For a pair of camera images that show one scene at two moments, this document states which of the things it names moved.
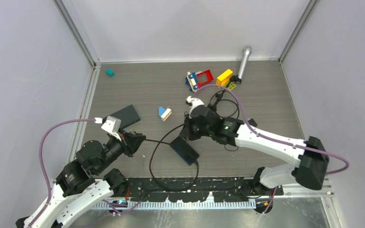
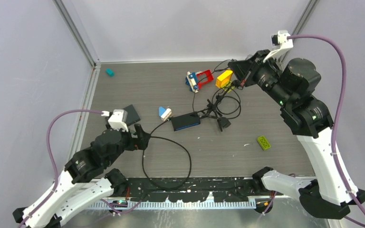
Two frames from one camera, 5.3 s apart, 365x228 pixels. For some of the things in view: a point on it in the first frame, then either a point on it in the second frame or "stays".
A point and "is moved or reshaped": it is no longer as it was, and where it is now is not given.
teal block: (110, 72) stays
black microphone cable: (161, 141) -> (151, 135)
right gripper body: (194, 131) -> (264, 73)
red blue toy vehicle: (195, 80) stays
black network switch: (185, 150) is moved or reshaped
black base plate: (185, 190) stays
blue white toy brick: (164, 113) stays
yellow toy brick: (222, 79) stays
